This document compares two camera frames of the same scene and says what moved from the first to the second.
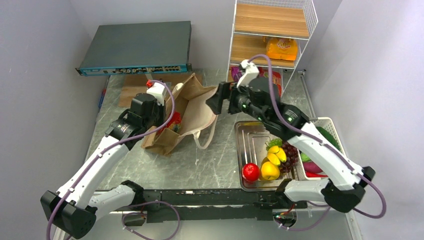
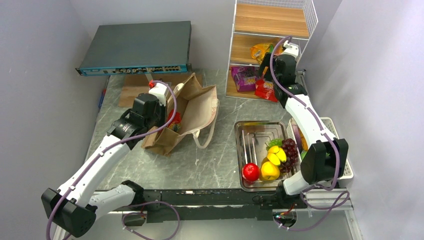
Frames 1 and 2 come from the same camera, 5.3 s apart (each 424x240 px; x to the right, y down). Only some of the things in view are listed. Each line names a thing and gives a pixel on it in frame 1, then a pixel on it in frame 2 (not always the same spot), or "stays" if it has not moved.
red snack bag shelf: (174, 124) stays
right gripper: (216, 101) → (266, 62)
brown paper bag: (188, 115) stays
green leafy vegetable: (274, 142) stays
